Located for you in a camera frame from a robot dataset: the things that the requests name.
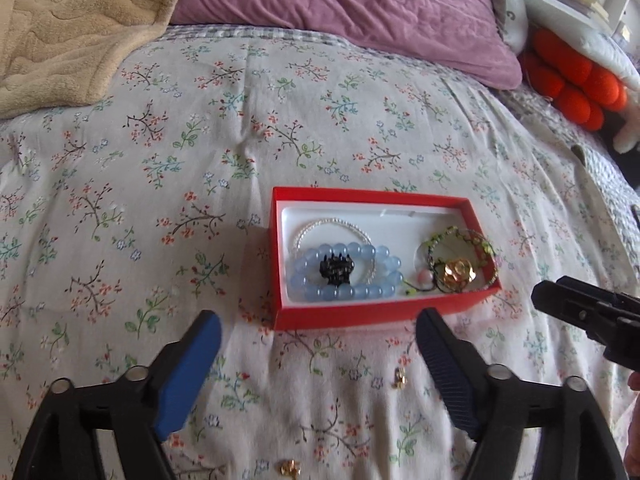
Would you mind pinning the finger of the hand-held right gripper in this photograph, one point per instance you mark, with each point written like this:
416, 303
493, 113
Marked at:
600, 292
565, 305

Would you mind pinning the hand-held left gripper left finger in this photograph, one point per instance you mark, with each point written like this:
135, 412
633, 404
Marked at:
190, 375

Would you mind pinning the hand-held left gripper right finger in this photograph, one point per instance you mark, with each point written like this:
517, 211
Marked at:
445, 370

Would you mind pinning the small gold earring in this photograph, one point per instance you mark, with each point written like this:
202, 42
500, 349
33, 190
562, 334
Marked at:
398, 377
290, 469

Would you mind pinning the gold rings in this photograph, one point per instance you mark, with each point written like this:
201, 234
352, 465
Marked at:
460, 275

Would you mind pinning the red cardboard box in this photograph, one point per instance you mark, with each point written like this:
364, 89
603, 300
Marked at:
350, 317

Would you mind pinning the black hair claw clip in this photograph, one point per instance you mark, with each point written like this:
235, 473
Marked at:
336, 270

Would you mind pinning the person's right hand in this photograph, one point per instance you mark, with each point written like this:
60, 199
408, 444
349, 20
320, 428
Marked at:
634, 410

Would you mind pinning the grey checked quilt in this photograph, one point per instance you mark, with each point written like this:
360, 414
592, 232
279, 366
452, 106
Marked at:
600, 185

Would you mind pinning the white plush toy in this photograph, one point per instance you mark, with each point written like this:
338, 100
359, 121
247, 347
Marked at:
629, 132

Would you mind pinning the floral duvet cover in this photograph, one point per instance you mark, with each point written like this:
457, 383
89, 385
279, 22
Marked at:
200, 185

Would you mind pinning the orange plush toy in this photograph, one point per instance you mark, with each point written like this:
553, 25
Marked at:
575, 80

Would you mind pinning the white quilted cloth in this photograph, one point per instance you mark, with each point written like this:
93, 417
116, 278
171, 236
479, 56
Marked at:
575, 25

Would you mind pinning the white patterned pillow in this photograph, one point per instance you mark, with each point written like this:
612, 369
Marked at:
507, 5

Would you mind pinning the beige fleece blanket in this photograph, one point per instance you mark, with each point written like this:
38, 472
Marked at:
75, 25

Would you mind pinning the purple pillow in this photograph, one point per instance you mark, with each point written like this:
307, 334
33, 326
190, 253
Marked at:
350, 5

